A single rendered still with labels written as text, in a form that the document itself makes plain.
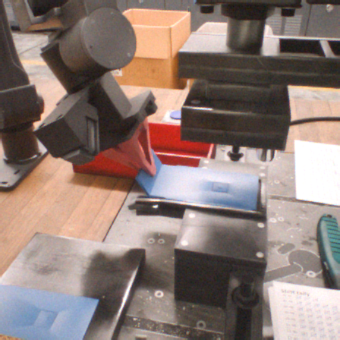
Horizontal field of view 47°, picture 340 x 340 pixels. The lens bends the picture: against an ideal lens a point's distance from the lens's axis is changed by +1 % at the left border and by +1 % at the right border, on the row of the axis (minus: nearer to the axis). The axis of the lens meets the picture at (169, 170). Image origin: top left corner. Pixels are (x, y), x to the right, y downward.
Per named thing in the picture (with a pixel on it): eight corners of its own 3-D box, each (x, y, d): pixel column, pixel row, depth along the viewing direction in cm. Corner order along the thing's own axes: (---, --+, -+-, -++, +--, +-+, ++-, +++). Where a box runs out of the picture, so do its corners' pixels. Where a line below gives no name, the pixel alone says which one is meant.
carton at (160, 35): (130, 77, 342) (127, 7, 311) (190, 83, 329) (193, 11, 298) (102, 102, 294) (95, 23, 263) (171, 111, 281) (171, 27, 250)
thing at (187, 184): (150, 165, 56) (149, 148, 54) (258, 178, 53) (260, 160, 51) (136, 195, 50) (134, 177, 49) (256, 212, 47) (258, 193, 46)
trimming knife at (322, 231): (331, 224, 59) (310, 219, 59) (336, 212, 57) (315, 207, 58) (355, 325, 44) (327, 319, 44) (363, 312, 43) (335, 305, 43)
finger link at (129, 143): (162, 184, 49) (121, 125, 44) (118, 199, 52) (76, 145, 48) (173, 155, 54) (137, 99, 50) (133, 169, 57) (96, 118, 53)
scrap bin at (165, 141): (97, 142, 81) (94, 115, 78) (215, 155, 76) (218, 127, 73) (73, 172, 71) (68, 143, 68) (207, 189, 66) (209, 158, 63)
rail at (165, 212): (160, 213, 50) (159, 198, 49) (263, 228, 48) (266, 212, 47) (158, 216, 50) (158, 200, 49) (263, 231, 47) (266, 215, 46)
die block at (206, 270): (198, 202, 63) (200, 163, 59) (260, 210, 61) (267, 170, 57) (173, 300, 47) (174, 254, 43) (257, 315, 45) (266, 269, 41)
